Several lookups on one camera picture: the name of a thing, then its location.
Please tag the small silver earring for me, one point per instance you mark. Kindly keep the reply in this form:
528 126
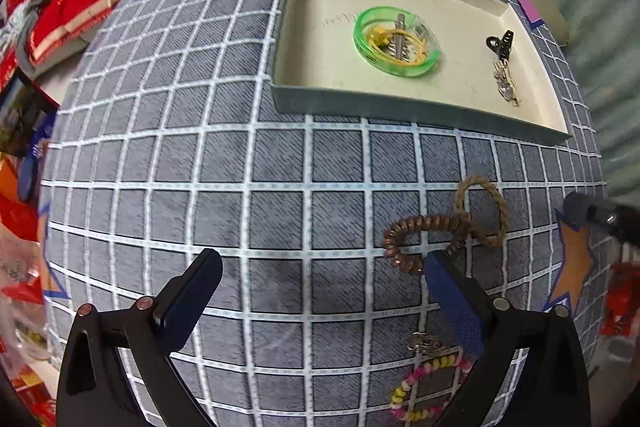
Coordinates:
504 82

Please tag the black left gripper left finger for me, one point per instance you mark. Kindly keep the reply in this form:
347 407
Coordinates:
181 302

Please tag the grey grid patterned cloth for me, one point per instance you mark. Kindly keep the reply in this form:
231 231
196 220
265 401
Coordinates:
168 141

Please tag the black claw hair clip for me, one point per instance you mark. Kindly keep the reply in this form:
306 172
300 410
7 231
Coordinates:
501 47

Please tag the green translucent bangle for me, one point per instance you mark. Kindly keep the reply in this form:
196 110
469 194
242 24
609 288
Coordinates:
370 36

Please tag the silver metal hair clip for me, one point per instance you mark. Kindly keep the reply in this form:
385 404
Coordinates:
400 48

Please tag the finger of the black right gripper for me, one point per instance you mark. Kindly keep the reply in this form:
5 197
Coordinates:
617 220

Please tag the green tray with cream lining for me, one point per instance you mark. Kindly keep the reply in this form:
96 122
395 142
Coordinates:
476 65

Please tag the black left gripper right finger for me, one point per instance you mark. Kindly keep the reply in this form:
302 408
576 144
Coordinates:
462 300

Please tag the silver heart charm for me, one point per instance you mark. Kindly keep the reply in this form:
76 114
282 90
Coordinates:
429 346

